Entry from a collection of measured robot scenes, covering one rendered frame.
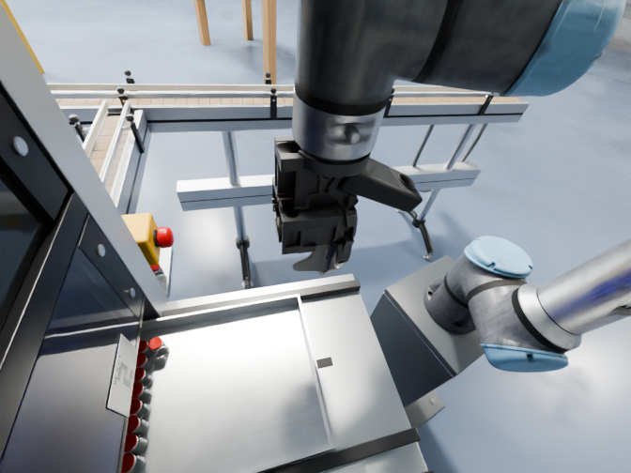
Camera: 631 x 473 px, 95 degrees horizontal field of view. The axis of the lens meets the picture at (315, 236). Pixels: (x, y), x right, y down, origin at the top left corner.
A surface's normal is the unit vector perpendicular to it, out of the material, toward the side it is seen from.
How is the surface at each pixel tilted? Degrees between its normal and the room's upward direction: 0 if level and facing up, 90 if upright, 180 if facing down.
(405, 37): 95
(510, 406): 0
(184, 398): 0
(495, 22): 76
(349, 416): 0
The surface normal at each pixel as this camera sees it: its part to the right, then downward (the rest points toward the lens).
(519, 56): -0.05, 0.86
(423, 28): -0.03, 0.71
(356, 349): 0.11, -0.65
